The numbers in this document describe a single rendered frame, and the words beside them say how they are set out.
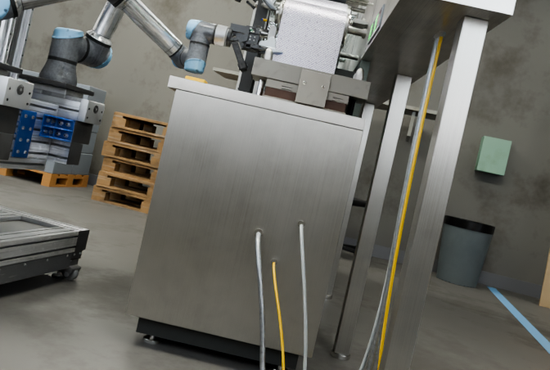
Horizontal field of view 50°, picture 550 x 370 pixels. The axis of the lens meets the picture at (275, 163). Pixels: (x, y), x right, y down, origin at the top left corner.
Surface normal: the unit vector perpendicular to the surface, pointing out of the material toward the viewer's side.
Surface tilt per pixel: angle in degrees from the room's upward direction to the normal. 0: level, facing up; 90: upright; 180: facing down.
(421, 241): 90
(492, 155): 90
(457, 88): 90
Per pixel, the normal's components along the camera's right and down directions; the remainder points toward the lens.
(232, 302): -0.03, 0.00
